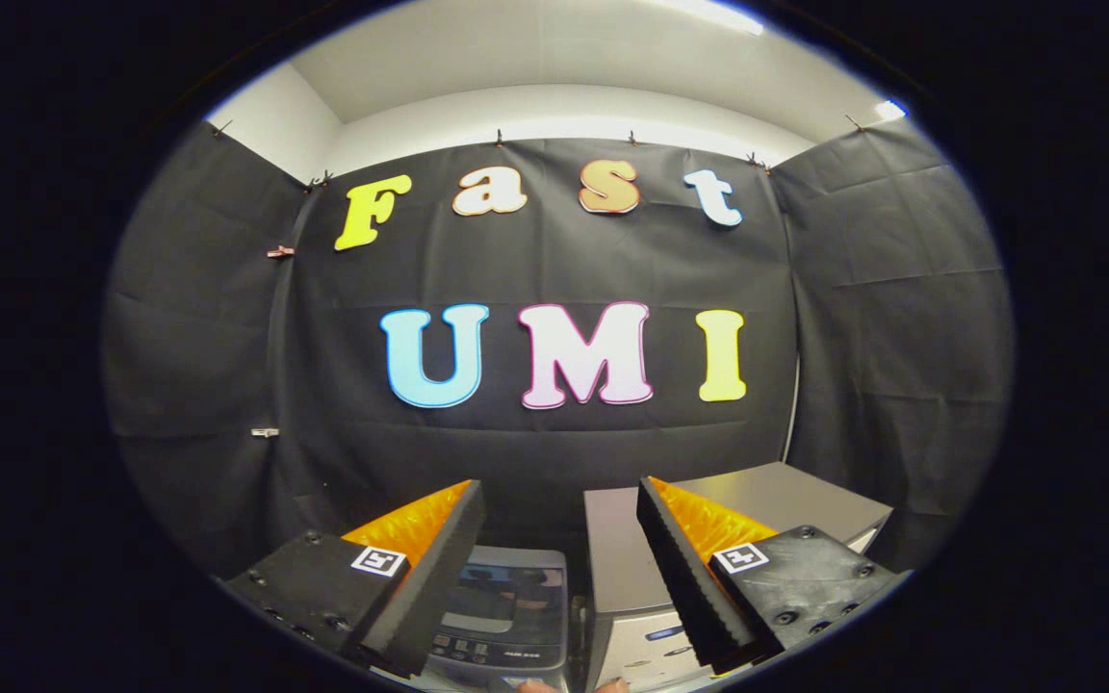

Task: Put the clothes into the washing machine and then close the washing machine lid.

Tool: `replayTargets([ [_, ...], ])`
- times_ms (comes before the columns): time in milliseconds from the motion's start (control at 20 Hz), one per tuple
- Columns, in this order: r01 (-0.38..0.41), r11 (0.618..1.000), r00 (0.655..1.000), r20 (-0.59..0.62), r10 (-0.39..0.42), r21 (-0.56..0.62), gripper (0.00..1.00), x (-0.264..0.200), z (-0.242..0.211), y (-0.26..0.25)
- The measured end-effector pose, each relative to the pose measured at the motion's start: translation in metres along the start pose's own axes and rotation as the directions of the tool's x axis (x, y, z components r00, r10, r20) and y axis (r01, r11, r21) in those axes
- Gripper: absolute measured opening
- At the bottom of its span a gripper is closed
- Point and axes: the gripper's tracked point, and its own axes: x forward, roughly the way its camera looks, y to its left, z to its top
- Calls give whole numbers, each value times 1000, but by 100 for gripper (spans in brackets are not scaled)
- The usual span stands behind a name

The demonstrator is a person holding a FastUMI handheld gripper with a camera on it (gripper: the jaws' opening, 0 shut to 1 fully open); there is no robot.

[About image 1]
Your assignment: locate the row of small black clips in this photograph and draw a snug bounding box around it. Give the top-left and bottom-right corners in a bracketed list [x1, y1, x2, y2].
[210, 114, 865, 193]

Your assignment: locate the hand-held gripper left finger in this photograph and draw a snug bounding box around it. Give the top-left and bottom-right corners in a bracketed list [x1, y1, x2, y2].
[224, 479, 486, 678]

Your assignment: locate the black backdrop cloth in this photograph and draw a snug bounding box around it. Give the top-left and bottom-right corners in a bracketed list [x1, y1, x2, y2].
[102, 117, 1015, 578]

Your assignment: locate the white cord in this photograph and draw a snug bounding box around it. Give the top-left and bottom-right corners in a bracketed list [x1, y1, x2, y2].
[783, 358, 802, 463]

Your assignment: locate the grey cabinet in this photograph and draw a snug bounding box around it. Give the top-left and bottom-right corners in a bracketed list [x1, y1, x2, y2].
[581, 462, 894, 692]

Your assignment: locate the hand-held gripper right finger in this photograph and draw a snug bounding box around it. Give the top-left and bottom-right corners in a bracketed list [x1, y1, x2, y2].
[636, 476, 912, 675]

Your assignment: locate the grey washing machine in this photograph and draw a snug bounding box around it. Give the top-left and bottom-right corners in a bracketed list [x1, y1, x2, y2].
[410, 546, 575, 693]

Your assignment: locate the long ceiling light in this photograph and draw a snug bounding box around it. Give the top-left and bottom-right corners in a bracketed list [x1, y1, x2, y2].
[665, 0, 767, 37]

